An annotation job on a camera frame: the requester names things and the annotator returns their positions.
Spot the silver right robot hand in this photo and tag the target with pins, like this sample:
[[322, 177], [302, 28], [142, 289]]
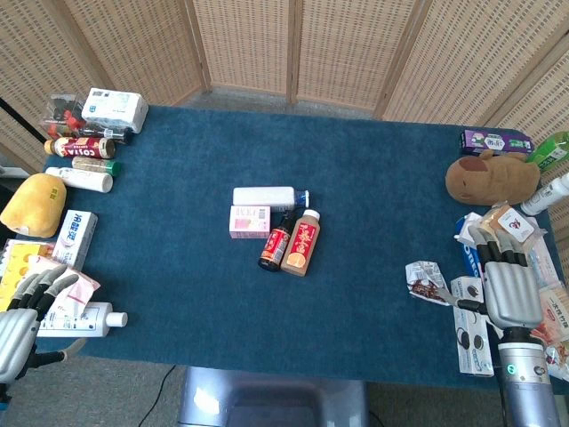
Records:
[[511, 293]]

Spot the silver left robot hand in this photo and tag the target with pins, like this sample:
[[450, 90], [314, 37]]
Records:
[[18, 338]]

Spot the pink box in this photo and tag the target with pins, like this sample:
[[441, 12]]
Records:
[[249, 222]]

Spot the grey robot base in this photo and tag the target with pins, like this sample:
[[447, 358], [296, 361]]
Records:
[[266, 400]]

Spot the long white Oreo box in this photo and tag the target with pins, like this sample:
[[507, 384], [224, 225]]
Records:
[[473, 347]]

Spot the purple box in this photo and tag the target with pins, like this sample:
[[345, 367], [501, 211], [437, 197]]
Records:
[[493, 142]]

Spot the clear box with red items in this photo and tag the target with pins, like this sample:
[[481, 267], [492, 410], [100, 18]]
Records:
[[60, 115]]

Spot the clear bamboo stick pack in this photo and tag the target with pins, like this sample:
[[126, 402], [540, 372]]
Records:
[[555, 311]]

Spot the blue Oreo pack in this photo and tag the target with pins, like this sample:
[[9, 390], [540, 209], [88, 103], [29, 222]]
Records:
[[470, 262]]

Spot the white lotion bottle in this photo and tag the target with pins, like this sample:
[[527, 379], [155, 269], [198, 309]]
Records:
[[84, 321]]

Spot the wrapped sandwich cake pack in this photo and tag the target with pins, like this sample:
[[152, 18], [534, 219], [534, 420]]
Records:
[[515, 224]]

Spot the yellow holed tray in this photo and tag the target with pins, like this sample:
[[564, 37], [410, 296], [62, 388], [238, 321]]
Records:
[[20, 267]]

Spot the pink and white tissue packet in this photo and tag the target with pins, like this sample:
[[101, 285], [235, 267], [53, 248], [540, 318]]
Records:
[[77, 289]]

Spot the white flat carton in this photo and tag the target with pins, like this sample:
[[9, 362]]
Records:
[[467, 229]]

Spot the silver snack wrapper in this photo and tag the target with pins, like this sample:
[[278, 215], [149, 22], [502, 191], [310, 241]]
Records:
[[424, 280]]

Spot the white bottle with grey label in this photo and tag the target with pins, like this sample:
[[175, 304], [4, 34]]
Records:
[[544, 198]]

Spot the brown capybara plush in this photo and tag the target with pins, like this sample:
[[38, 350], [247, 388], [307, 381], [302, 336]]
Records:
[[493, 180]]

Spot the white and blue carton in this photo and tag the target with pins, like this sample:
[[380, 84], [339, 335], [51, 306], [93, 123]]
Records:
[[74, 238]]

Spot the yellow plush toy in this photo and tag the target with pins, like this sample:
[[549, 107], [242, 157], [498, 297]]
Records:
[[33, 204]]

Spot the green drink bottle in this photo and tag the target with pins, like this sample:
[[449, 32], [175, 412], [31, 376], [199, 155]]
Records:
[[551, 153]]

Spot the white tube bottle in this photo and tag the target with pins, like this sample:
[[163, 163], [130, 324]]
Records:
[[80, 179]]

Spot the bottle with green cap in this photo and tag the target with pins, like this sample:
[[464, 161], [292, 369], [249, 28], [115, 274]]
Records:
[[95, 165]]

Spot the red Costa coffee bottle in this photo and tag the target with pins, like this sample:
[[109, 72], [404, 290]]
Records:
[[82, 148]]

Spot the brown drink bottle orange label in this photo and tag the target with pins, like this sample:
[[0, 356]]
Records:
[[301, 247]]

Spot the black cola bottle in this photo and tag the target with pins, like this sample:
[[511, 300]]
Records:
[[109, 134]]

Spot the dark bottle with red label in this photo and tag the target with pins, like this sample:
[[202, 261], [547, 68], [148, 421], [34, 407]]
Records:
[[274, 247]]

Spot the white tissue pack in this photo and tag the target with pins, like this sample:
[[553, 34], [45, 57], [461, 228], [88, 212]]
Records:
[[115, 109]]

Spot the white bottle with blue cap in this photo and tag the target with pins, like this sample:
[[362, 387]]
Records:
[[264, 198]]

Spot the wicker folding screen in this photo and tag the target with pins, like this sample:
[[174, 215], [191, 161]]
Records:
[[249, 44]]

